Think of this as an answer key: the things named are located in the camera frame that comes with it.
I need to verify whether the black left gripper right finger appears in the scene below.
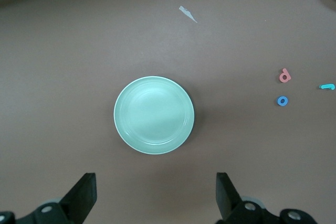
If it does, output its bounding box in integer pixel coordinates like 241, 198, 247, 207
215, 173, 280, 224

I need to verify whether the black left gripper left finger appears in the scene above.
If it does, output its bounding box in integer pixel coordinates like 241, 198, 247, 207
18, 173, 97, 224

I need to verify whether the pink foam letter d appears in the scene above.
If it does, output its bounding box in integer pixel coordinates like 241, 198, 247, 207
279, 68, 292, 83

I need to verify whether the light green plate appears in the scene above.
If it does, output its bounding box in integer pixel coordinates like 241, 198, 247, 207
113, 76, 195, 155

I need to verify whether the white tape scrap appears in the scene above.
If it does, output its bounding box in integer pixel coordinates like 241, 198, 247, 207
178, 5, 198, 24

